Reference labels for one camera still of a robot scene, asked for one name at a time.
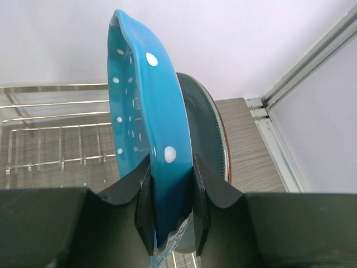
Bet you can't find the blue polka dot plate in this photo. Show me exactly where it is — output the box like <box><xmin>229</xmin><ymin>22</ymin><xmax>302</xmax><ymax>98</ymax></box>
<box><xmin>107</xmin><ymin>8</ymin><xmax>201</xmax><ymax>268</ymax></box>

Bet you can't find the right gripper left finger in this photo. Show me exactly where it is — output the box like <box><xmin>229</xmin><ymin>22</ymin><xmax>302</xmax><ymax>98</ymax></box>
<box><xmin>1</xmin><ymin>156</ymin><xmax>154</xmax><ymax>267</ymax></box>

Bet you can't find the wire dish rack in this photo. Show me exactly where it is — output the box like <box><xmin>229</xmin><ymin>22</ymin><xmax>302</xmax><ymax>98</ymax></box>
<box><xmin>0</xmin><ymin>82</ymin><xmax>201</xmax><ymax>268</ymax></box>

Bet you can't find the dark blue glazed plate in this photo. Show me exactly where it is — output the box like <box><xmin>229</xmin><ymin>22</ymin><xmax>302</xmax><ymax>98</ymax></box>
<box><xmin>212</xmin><ymin>102</ymin><xmax>232</xmax><ymax>184</ymax></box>

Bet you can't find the grey-green ceramic plate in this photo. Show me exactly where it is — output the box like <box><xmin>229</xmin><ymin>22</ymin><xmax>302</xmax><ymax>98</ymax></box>
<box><xmin>175</xmin><ymin>73</ymin><xmax>224</xmax><ymax>253</ymax></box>

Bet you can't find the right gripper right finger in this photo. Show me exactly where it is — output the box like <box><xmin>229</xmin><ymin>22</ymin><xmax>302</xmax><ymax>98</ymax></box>
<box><xmin>194</xmin><ymin>155</ymin><xmax>356</xmax><ymax>267</ymax></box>

